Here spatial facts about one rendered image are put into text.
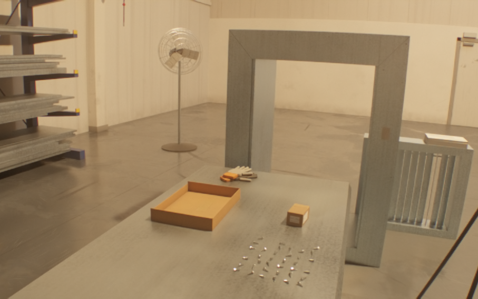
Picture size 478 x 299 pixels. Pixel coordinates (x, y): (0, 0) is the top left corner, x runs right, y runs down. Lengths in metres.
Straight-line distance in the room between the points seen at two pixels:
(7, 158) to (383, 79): 3.87
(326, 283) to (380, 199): 1.38
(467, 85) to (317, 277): 9.39
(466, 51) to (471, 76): 0.62
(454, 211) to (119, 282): 2.78
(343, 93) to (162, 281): 9.37
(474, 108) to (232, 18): 6.77
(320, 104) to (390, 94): 8.01
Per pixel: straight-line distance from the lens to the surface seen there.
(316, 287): 1.37
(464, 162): 3.39
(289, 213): 1.77
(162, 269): 1.43
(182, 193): 2.08
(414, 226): 3.52
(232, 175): 2.32
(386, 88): 2.55
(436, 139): 3.32
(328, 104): 10.48
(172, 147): 5.74
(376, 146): 2.60
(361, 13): 10.44
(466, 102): 10.57
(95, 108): 7.11
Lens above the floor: 1.39
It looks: 14 degrees down
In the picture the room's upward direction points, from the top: 2 degrees clockwise
